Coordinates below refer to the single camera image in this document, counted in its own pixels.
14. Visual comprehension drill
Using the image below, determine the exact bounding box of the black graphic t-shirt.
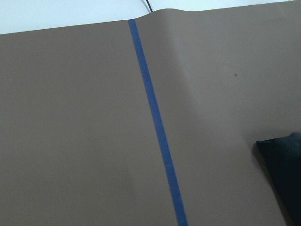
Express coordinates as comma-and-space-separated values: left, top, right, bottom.
256, 132, 301, 226

